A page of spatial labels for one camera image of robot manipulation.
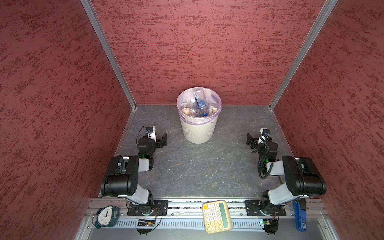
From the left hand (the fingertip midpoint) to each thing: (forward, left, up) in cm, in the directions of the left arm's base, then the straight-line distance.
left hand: (160, 135), depth 94 cm
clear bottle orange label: (+8, -17, +15) cm, 24 cm away
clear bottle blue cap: (+17, -26, +18) cm, 36 cm away
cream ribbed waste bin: (-2, -25, +6) cm, 26 cm away
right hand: (0, -60, +2) cm, 60 cm away
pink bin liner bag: (+11, -34, +16) cm, 40 cm away
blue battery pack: (-39, -75, -3) cm, 85 cm away
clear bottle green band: (+8, -34, +16) cm, 38 cm away
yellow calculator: (-43, -34, -5) cm, 55 cm away
